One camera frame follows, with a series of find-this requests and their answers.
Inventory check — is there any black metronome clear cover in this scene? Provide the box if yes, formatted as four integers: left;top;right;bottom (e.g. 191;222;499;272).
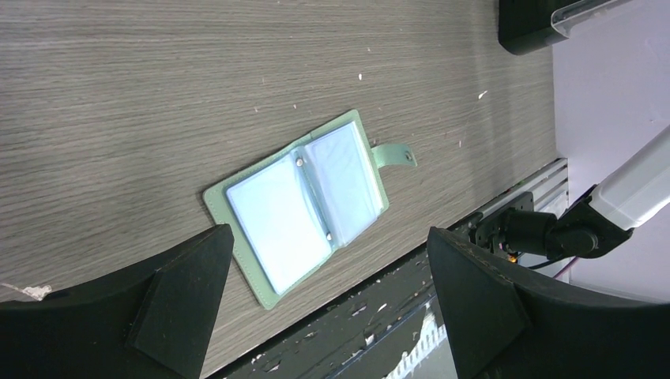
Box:
498;0;642;55

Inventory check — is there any green card holder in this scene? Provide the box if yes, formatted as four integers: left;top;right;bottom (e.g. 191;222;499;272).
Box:
202;110;417;310

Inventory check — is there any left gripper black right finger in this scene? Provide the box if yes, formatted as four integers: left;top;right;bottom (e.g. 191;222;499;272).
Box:
427;227;669;378

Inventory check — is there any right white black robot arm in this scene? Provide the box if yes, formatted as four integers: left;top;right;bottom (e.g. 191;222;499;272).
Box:
465;129;669;270

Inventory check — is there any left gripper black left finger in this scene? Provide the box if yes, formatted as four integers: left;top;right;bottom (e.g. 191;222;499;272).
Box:
1;224;234;378

